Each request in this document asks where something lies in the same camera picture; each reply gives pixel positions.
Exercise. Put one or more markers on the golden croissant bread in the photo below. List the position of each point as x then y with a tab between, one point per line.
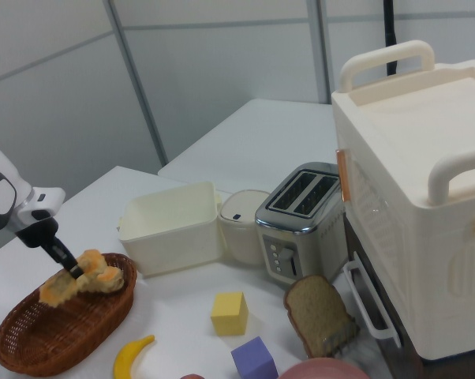
103	276

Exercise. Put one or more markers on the yellow banana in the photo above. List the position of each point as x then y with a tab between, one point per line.
125	361

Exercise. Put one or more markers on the pink plate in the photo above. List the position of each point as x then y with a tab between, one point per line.
324	370

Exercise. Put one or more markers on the cream square plastic container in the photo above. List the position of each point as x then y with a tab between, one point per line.
170	245

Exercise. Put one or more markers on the yellow foam cube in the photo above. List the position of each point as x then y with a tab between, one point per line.
229	316

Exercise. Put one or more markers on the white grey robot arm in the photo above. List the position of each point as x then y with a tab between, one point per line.
1	197

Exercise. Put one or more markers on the purple foam cube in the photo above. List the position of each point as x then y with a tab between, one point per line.
255	361

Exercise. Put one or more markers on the metal toast rack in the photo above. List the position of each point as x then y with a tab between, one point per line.
342	343

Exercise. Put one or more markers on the black vertical pole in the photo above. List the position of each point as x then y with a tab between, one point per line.
389	35

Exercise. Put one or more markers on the brown bread slice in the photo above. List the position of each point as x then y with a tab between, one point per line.
316	308

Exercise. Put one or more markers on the brown wicker basket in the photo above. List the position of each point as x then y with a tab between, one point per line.
64	335

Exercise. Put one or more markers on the red apple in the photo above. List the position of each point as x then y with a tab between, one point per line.
193	376

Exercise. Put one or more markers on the small cream lidded bin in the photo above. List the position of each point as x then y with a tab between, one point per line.
241	237

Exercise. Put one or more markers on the cream silver two-slot toaster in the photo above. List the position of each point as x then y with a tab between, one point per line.
300	233

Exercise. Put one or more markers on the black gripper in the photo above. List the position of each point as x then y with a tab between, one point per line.
38	235

